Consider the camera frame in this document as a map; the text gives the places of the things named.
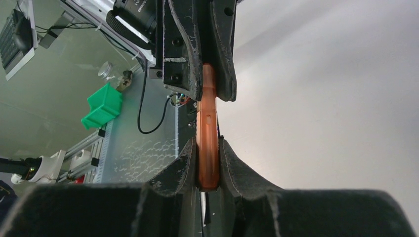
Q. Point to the glass jar metal lid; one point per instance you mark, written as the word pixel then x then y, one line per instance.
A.
pixel 117 77

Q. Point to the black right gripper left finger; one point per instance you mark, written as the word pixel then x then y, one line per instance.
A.
pixel 150 209

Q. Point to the green plastic bin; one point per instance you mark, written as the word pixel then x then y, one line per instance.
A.
pixel 105 104

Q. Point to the orange translucent highlighter pen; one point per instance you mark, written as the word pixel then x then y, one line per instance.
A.
pixel 207 133

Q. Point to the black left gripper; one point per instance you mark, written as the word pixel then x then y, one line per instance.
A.
pixel 181 49

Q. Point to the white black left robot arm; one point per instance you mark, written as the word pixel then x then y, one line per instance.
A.
pixel 135 24

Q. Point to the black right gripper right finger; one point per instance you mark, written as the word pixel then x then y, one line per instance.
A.
pixel 252 206

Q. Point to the black keyboard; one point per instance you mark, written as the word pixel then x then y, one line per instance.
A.
pixel 18 38

